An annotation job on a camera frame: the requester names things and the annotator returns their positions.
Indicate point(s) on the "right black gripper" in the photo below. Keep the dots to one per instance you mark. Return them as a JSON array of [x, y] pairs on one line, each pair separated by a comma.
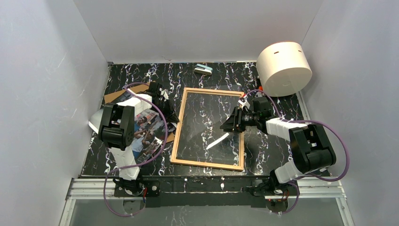
[[237, 119]]

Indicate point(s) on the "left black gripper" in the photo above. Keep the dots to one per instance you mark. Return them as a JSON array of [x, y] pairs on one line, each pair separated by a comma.
[[165, 106]]

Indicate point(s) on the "printed street photo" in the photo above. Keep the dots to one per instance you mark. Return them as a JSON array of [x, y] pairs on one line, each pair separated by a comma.
[[132, 129]]

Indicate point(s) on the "brown cardboard backing board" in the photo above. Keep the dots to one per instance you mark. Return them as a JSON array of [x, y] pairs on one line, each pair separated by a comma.
[[141, 87]]

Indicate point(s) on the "clear plastic cover sheet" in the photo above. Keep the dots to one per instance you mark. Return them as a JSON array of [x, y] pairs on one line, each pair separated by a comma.
[[212, 131]]

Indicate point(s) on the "light wooden picture frame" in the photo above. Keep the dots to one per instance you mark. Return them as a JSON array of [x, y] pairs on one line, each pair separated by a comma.
[[205, 163]]

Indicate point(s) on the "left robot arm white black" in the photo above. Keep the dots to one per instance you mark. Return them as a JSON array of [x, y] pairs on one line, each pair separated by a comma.
[[129, 180]]

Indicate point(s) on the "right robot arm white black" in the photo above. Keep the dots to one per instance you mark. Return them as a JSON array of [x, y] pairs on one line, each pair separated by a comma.
[[310, 146]]

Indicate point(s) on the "white cylindrical container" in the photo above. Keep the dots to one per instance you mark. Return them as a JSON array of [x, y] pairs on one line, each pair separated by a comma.
[[283, 69]]

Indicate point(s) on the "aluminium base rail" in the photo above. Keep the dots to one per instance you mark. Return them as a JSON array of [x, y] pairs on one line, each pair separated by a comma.
[[93, 189]]

